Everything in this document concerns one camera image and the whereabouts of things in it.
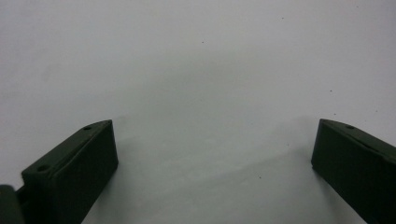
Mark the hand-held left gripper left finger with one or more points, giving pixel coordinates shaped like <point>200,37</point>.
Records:
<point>74,168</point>

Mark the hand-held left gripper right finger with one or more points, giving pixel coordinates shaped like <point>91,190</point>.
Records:
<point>355,161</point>

